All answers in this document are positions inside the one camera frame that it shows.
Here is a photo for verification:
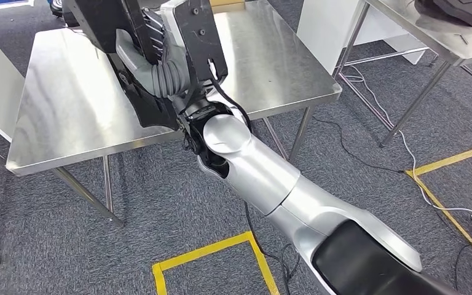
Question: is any thin black cable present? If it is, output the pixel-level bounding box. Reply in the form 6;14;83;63
242;201;302;295

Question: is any black keypad device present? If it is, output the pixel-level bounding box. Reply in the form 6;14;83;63
414;0;472;28

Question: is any stainless steel workbench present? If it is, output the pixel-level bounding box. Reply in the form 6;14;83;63
333;0;472;148
6;0;343;229

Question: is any round black object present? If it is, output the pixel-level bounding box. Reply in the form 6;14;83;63
49;0;66;19

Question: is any black slotted plastic part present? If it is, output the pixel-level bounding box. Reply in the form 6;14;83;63
63;0;182;132

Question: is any yellow floor tape square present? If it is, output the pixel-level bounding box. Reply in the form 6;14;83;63
404;148;472;258
152;231;281;295

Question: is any white power cable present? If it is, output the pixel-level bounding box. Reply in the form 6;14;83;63
342;65;472;214

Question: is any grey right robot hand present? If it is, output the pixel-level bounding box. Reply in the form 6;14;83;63
116;8;168;96

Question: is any cardboard box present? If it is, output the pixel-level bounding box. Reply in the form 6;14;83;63
209;0;246;14

